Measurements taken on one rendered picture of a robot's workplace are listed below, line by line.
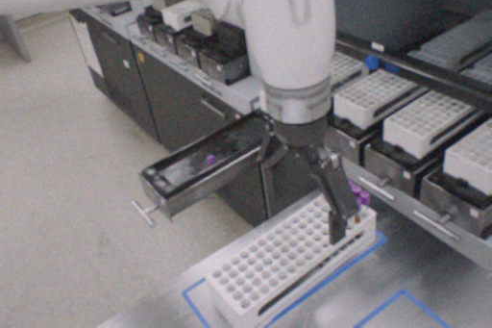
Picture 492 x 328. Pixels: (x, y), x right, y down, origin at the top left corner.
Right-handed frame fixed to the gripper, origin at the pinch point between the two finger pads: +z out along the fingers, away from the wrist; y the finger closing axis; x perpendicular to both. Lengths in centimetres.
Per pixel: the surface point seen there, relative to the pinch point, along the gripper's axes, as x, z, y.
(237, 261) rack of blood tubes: -12.1, 5.7, -4.3
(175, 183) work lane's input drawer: -6.6, 12.6, -36.8
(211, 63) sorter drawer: 32, 14, -78
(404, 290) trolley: 6.1, 10.9, 15.0
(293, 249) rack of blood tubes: -4.3, 4.7, 1.0
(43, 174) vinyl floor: -18, 93, -185
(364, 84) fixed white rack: 45, 7, -28
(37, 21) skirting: 49, 89, -389
